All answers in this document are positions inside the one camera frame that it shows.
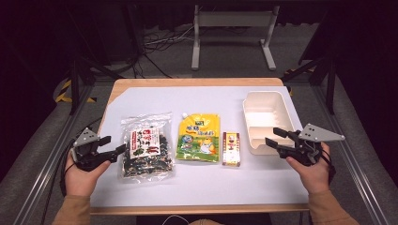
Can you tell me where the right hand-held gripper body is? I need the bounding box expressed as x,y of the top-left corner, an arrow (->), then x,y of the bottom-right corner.
276,123 -> 345,167

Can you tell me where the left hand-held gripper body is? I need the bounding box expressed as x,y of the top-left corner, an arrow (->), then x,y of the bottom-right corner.
69,127 -> 117,173

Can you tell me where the clear bag of dried seaweed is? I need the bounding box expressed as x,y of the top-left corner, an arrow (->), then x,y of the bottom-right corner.
120,112 -> 176,184

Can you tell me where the white plastic container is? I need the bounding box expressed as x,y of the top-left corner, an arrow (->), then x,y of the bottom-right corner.
242,90 -> 297,157

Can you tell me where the small red and yellow box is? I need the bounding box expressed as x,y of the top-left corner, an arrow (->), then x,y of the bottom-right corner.
222,131 -> 242,168

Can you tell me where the yellow seasoning pouch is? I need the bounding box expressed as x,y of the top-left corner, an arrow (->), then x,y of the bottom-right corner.
175,112 -> 222,164

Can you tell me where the person's right hand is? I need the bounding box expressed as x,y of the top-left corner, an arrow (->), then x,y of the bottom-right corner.
285,142 -> 333,195

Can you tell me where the person's left hand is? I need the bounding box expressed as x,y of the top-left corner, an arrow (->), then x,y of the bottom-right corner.
64,152 -> 113,198

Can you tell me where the yellow and black tape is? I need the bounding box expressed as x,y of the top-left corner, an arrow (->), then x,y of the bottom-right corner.
54,79 -> 98,104

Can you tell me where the black metal stand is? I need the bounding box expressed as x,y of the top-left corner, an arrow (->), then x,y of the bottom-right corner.
283,55 -> 338,115
66,55 -> 124,115

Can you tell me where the white metal stand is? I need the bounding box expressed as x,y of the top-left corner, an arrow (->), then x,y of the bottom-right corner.
191,4 -> 281,71

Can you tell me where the aluminium rail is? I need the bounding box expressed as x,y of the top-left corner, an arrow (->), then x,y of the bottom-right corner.
313,83 -> 390,225
12,83 -> 95,225

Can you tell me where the thin white cable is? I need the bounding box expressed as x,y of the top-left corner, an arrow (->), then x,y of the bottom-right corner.
161,214 -> 191,225

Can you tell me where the bundle of floor cables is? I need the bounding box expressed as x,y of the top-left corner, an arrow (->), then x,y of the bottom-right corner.
132,25 -> 195,79

